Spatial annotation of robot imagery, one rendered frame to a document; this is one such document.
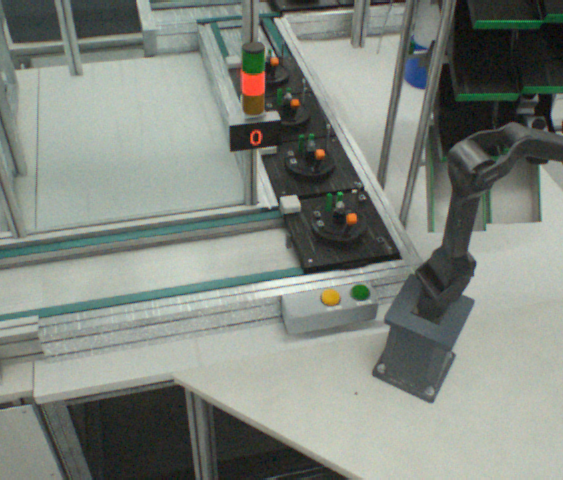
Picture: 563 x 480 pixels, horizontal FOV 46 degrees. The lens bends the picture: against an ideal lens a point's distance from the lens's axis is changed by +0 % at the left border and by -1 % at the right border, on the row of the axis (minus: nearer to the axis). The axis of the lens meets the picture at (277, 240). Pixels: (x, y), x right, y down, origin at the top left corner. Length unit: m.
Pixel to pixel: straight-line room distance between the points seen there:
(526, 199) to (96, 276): 1.07
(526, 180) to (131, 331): 1.03
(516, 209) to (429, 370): 0.53
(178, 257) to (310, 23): 1.32
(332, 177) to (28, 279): 0.82
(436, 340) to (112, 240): 0.81
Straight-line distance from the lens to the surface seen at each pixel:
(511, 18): 1.43
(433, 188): 1.67
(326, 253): 1.59
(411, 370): 1.45
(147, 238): 1.68
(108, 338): 1.52
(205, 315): 1.50
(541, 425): 1.55
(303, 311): 1.47
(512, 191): 1.76
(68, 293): 1.62
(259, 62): 1.44
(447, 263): 1.28
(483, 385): 1.56
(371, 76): 2.50
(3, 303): 1.64
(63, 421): 1.64
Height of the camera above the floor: 2.09
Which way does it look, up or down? 44 degrees down
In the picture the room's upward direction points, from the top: 2 degrees clockwise
